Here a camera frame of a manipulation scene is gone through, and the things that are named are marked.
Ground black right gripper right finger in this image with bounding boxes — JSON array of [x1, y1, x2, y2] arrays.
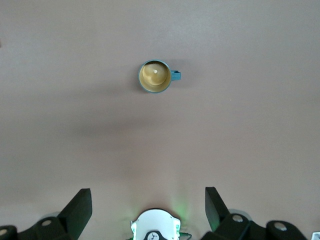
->
[[199, 186, 268, 240]]

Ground brown table cover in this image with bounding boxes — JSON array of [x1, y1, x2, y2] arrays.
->
[[0, 0, 320, 240]]

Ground dark green cup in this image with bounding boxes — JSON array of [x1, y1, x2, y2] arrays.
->
[[137, 59, 182, 95]]

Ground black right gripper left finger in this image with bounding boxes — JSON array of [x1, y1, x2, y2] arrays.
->
[[18, 187, 93, 240]]

